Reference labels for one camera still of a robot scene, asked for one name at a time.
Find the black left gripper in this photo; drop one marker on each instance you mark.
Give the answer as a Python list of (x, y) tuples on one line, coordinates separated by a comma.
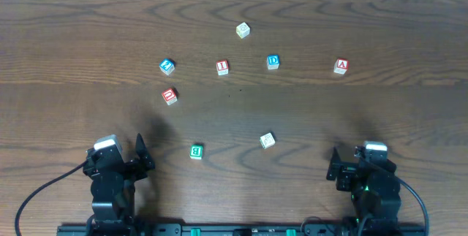
[(132, 164)]

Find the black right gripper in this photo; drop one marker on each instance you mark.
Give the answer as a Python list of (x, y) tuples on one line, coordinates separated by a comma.
[(344, 172)]

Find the blue number 2 block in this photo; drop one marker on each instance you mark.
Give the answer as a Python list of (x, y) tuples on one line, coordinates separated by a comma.
[(167, 66)]

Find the red letter A block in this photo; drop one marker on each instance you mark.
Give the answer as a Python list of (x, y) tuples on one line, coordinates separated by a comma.
[(341, 66)]

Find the red letter I block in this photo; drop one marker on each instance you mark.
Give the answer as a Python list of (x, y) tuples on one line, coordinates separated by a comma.
[(222, 67)]

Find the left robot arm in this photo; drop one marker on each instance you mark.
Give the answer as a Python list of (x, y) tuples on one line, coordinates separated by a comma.
[(113, 187)]

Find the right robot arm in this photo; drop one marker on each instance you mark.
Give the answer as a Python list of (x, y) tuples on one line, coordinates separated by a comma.
[(373, 187)]

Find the green letter B block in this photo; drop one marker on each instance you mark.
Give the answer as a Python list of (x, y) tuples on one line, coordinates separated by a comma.
[(196, 152)]

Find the red letter U block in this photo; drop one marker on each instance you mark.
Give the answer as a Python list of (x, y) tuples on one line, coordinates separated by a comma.
[(169, 96)]

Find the cream block with line drawing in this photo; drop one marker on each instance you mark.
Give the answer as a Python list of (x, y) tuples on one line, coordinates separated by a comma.
[(267, 140)]

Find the blue letter D block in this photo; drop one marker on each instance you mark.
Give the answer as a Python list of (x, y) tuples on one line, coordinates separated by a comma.
[(272, 62)]

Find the cream block with engraved picture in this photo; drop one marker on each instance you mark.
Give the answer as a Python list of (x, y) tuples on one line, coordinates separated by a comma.
[(243, 30)]

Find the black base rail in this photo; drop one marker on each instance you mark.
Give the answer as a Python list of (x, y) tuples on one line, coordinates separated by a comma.
[(179, 230)]

